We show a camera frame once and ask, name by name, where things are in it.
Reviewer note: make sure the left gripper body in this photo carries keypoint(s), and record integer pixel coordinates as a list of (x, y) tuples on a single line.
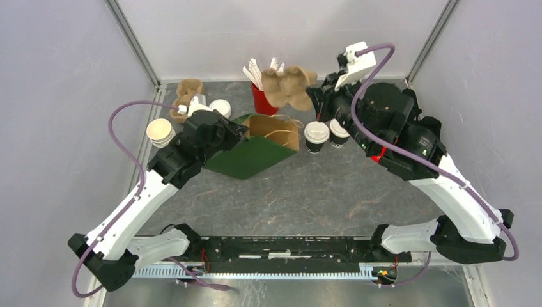
[(227, 137)]

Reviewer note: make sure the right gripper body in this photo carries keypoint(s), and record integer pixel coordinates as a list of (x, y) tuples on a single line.
[(337, 104)]

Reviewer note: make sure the white cup lid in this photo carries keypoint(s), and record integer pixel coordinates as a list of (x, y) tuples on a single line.
[(337, 129), (316, 132)]

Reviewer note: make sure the black paper coffee cup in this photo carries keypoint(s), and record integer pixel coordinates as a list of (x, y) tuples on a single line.
[(338, 141)]

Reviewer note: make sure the picked brown cup carrier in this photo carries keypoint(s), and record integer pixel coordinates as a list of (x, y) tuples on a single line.
[(288, 87)]

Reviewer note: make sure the stack of paper cups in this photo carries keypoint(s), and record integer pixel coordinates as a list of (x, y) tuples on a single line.
[(160, 132)]

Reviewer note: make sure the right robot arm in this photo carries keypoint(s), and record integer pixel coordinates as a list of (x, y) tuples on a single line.
[(386, 122)]

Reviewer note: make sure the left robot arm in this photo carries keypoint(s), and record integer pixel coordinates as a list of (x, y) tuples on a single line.
[(109, 251)]

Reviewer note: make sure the stack of white lids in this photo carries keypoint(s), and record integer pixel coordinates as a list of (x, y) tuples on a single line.
[(222, 106)]

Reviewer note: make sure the red straw holder cup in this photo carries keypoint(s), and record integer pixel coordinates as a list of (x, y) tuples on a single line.
[(261, 104)]

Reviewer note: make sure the brown paper bag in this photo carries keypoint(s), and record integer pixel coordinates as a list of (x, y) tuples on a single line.
[(279, 128)]

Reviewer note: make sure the brown cardboard cup carrier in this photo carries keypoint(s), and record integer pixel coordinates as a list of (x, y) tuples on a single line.
[(186, 90)]

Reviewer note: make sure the bundle of wrapped straws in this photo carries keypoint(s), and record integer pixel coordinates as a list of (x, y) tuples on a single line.
[(253, 72)]

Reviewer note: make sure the red tag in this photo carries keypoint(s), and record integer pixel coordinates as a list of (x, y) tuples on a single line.
[(378, 157)]

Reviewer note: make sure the black cloth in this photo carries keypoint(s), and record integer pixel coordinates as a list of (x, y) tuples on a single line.
[(431, 123)]

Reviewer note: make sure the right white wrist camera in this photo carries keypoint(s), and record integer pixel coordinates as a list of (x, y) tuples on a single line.
[(353, 68)]

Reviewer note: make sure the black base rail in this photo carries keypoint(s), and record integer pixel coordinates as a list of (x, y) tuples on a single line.
[(295, 254)]

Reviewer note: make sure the white cable duct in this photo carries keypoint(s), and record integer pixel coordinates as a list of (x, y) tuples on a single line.
[(167, 270)]

